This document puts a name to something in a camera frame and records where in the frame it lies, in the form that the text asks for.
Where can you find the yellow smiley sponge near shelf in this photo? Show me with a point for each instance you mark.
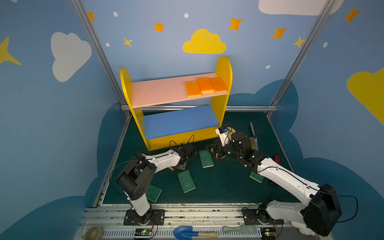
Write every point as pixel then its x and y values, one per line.
pixel 231 130

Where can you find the left circuit board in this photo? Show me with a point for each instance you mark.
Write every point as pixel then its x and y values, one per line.
pixel 143 233

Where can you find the blue toy shovel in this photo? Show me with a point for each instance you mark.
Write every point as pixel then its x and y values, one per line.
pixel 187 233

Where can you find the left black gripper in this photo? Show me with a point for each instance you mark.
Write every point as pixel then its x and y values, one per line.
pixel 186 159

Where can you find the circuit board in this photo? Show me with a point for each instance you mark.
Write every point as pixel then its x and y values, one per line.
pixel 268 234
pixel 143 233

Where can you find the right circuit board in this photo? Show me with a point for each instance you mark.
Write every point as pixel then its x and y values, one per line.
pixel 268 234

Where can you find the beige bowl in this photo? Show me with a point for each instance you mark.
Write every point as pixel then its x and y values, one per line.
pixel 93 233

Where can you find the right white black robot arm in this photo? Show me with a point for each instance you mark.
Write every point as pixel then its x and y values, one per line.
pixel 318 208

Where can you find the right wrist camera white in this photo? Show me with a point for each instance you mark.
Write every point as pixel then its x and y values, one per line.
pixel 223 134

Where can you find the green sponge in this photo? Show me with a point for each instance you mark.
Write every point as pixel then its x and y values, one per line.
pixel 257 177
pixel 186 181
pixel 206 159
pixel 153 193

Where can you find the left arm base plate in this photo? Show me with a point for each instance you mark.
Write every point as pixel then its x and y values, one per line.
pixel 152 217

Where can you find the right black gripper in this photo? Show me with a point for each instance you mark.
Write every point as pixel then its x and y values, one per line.
pixel 222 150

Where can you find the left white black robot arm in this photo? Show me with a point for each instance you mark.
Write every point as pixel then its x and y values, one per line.
pixel 136 176

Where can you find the yellow shelf with pink and blue boards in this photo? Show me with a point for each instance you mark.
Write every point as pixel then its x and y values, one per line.
pixel 201 122

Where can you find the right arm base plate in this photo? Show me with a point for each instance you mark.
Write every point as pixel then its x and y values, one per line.
pixel 255 216

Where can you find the metal trowel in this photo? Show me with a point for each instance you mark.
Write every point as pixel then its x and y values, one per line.
pixel 253 139

